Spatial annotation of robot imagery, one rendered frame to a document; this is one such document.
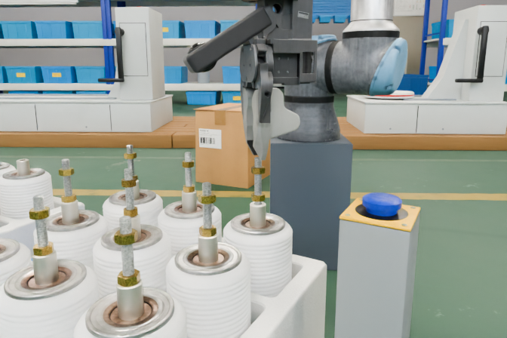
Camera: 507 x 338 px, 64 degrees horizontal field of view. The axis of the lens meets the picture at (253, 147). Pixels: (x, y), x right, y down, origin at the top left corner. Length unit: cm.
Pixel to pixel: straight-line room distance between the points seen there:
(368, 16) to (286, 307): 59
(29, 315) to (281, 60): 38
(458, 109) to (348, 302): 221
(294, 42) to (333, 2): 596
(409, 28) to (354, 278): 647
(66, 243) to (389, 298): 40
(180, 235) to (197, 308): 17
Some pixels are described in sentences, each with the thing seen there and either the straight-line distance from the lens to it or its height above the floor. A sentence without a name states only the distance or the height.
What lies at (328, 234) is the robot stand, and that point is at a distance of 96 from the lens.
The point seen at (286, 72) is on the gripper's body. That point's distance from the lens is 52.
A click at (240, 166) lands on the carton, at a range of 157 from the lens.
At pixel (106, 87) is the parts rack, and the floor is 21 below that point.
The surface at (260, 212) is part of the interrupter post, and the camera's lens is 56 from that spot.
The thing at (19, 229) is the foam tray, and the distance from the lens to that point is 87.
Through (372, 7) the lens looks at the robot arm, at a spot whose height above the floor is 58.
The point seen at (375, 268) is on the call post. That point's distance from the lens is 44.
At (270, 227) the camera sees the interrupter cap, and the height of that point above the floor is 25.
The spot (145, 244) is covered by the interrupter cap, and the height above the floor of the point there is 25.
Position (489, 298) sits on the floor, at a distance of 101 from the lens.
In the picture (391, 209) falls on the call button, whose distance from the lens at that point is 44.
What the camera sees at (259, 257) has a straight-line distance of 54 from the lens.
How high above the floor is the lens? 47
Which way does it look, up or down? 11 degrees down
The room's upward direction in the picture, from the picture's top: straight up
